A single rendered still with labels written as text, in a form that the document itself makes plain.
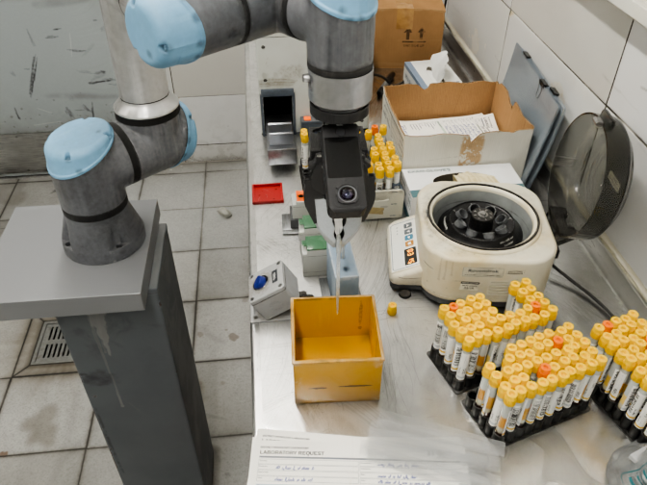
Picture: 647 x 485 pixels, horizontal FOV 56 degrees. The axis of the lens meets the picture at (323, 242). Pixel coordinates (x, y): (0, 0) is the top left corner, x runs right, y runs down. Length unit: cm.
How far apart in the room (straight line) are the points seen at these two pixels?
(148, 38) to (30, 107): 247
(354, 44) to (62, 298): 70
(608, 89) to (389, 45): 84
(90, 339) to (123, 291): 21
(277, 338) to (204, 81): 206
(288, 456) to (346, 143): 44
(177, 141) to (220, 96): 185
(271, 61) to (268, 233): 45
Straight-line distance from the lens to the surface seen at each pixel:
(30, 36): 297
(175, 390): 141
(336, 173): 71
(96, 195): 113
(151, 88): 112
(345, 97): 70
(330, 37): 67
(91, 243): 117
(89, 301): 114
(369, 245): 123
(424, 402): 98
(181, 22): 65
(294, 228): 125
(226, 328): 228
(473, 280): 108
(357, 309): 100
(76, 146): 110
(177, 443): 157
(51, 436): 215
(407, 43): 194
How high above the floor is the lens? 166
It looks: 40 degrees down
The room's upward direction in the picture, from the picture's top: straight up
